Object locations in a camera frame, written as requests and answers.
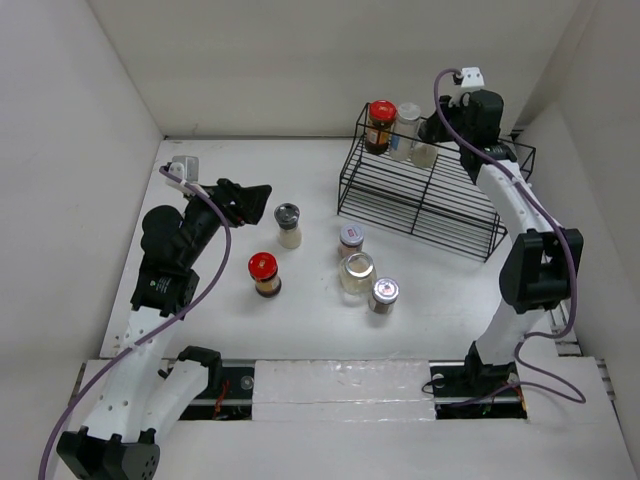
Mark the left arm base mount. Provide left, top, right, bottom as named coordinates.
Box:
left=179, top=363, right=255, bottom=421

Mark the flat black lid grinder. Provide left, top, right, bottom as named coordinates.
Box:
left=274, top=203, right=302, bottom=249

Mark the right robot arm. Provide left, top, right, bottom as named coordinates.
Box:
left=419, top=89, right=584, bottom=408

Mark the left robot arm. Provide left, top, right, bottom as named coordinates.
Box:
left=56, top=179, right=272, bottom=479

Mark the open clear glass jar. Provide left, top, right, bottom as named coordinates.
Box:
left=339, top=252, right=377, bottom=295

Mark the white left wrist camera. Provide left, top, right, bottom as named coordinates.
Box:
left=165, top=155, right=199, bottom=195

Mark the silver lid white bottle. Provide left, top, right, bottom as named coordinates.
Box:
left=389, top=102, right=421, bottom=161

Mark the labelled lid pink jar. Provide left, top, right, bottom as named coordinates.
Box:
left=338, top=223, right=364, bottom=258

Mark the red lid sauce jar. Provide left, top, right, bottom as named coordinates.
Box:
left=248, top=252, right=282, bottom=298
left=365, top=100, right=397, bottom=155

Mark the black wire rack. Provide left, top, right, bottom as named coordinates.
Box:
left=337, top=106, right=507, bottom=262

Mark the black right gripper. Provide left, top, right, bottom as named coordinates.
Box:
left=427, top=93, right=474, bottom=147

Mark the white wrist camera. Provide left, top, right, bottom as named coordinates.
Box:
left=165, top=155, right=199, bottom=195
left=449, top=67, right=485, bottom=107

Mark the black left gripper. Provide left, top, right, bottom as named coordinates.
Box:
left=179, top=178, right=269, bottom=267

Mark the labelled lid brown jar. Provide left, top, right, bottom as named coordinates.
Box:
left=368, top=277, right=399, bottom=314

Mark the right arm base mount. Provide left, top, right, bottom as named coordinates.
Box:
left=422, top=361, right=527, bottom=420

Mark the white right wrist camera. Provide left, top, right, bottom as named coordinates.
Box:
left=449, top=67, right=485, bottom=107

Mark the black knob lid grinder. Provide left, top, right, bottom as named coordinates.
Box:
left=410, top=136, right=439, bottom=169

